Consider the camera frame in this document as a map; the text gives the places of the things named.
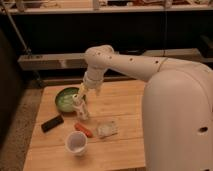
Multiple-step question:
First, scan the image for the wooden table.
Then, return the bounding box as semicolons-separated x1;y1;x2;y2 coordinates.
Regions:
24;81;145;171

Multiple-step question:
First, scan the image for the diagonal metal pole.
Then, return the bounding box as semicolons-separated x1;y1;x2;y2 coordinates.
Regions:
0;0;44;88

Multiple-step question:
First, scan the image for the black rectangular remote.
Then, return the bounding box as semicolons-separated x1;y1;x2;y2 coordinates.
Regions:
41;115;64;133

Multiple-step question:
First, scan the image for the white paper cup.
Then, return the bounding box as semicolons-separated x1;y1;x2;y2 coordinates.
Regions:
65;131;87;156

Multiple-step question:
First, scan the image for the low grey shelf bench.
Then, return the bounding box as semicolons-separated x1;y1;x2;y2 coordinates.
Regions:
17;48;213;72

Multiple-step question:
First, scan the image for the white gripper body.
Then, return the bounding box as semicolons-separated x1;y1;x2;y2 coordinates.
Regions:
83;70;104;89

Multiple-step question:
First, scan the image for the green bowl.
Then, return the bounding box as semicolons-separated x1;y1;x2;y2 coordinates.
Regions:
55;87;79;113

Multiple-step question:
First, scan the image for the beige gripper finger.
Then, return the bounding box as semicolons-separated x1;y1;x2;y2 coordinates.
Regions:
95;86;101;96
78;83;89;100

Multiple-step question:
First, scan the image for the orange carrot toy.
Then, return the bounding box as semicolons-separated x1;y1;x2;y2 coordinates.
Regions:
74;123;93;138

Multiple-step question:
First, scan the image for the upper metal shelf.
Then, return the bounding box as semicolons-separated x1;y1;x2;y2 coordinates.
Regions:
0;0;213;14

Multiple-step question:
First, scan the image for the small white bottle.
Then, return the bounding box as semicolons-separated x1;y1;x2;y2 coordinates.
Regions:
72;94;89;120

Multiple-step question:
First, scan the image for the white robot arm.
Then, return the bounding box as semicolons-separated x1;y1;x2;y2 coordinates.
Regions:
83;45;213;171

